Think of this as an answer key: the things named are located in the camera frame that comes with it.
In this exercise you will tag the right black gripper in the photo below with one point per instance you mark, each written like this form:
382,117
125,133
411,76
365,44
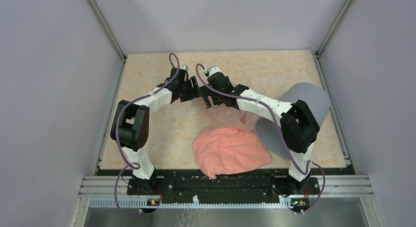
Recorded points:
207,90

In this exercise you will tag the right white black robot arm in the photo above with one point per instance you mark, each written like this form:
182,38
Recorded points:
269,108

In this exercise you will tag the grey plastic trash bin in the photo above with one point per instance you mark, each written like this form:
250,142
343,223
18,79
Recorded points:
300,125

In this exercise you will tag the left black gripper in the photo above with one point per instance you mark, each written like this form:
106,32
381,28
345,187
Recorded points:
194,91

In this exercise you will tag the white toothed cable strip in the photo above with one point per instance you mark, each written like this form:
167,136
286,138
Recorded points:
102,202

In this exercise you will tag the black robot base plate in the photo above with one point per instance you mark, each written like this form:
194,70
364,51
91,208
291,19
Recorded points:
258,186

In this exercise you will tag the pink cloth towel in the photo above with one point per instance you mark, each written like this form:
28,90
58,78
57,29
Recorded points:
228,151

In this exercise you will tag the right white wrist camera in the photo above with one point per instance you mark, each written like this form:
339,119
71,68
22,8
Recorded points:
211,71

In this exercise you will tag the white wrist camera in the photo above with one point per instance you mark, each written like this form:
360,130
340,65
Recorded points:
211,71
184,67

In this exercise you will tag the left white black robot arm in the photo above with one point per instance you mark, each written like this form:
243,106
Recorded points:
130,127

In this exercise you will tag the translucent pink trash bag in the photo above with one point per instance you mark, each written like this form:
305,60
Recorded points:
228,116

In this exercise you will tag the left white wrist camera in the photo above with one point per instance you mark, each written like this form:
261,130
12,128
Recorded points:
184,67

